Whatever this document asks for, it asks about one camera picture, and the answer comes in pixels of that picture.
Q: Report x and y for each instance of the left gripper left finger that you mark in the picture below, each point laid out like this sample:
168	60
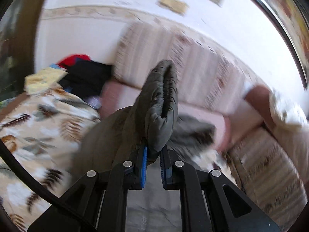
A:
141	165

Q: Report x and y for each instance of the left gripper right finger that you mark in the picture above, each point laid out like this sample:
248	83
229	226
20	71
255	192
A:
166	169

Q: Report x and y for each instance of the grey quilted puffer jacket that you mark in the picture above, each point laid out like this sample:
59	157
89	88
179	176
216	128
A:
152	121

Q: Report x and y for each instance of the black and red clothes pile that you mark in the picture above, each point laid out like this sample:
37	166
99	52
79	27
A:
85	78

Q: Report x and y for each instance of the pink quilted bolster cushion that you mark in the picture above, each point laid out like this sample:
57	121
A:
115	96

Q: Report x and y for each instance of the leaf pattern fleece blanket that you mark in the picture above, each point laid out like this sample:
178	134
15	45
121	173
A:
42	132

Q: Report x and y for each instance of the striped floral back cushion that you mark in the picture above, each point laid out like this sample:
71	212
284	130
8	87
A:
208	76

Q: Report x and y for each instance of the striped floral side cushion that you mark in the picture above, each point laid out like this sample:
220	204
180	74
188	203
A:
265	173

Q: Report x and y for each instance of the yellow patterned cloth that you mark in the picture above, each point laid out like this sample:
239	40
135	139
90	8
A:
42	80

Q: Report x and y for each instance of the white pillow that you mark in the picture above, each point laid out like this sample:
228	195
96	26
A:
286	113

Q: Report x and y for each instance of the wooden glass panel door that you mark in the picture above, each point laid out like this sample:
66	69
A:
19	22

